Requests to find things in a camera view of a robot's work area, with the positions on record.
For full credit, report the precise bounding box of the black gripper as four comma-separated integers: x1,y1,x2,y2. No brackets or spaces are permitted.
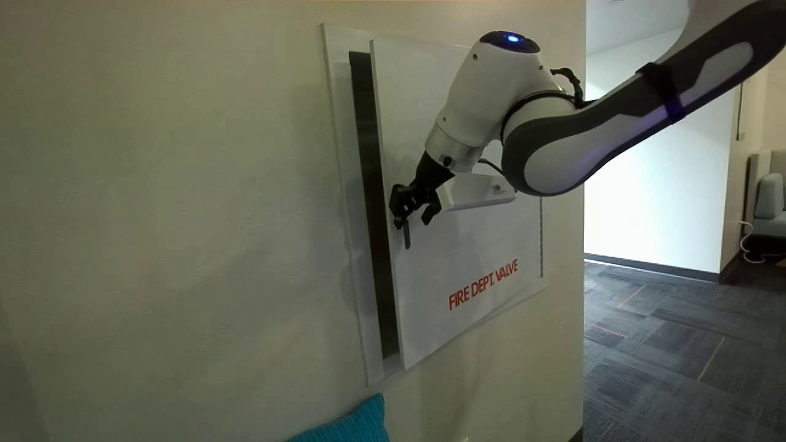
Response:
389,156,451,250

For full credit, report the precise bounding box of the white fire valve door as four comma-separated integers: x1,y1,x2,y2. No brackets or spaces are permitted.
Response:
371,39,546,368

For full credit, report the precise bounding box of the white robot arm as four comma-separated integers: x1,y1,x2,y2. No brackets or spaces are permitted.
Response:
389,0,786,229

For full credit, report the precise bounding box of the teal cushion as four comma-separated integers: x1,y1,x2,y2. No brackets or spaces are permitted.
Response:
289,396,391,442

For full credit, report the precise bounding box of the grey armchair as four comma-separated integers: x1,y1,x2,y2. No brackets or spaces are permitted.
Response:
755,173,786,238

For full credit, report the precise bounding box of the white door frame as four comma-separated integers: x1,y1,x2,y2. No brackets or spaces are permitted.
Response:
325,27,439,386

